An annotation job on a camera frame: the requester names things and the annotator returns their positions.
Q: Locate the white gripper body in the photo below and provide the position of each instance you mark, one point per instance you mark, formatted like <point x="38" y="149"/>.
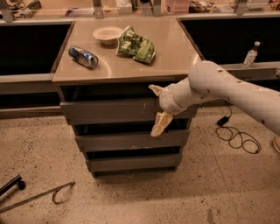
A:
<point x="167" y="100"/>

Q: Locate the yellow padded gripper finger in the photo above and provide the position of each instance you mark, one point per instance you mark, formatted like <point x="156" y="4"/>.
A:
<point x="162" y="120"/>
<point x="156" y="89"/>

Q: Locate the grey top drawer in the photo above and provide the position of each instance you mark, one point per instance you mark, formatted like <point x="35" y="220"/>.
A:
<point x="111" y="111"/>

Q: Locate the grey drawer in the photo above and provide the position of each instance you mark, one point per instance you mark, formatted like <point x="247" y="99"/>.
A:
<point x="132" y="141"/>
<point x="111" y="111"/>
<point x="133" y="163"/>

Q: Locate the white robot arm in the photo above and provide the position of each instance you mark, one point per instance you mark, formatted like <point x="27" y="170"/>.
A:
<point x="208" y="81"/>

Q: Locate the grey middle drawer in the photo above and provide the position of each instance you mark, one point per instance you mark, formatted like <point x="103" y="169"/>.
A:
<point x="132" y="141"/>

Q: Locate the grey bottom drawer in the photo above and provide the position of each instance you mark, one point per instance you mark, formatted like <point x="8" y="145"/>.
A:
<point x="133" y="163"/>

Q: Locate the grey drawer cabinet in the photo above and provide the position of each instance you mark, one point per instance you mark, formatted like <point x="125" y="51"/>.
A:
<point x="119" y="77"/>

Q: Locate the green chip bag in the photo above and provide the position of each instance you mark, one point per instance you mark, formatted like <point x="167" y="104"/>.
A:
<point x="139" y="48"/>

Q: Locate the white paper bowl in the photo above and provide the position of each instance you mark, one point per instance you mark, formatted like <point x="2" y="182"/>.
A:
<point x="107" y="35"/>

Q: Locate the blue soda can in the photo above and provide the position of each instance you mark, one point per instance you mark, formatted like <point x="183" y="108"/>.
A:
<point x="83" y="57"/>

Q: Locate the clear water bottle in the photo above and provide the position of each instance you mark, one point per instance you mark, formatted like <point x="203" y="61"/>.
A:
<point x="251" y="55"/>

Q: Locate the shoe tip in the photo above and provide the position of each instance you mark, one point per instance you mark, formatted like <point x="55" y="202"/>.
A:
<point x="276" y="143"/>

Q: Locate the metal hooked rod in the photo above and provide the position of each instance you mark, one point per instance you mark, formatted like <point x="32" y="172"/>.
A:
<point x="53" y="192"/>

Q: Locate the black caster leg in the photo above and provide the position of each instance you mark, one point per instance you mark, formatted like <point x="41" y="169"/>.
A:
<point x="17" y="181"/>

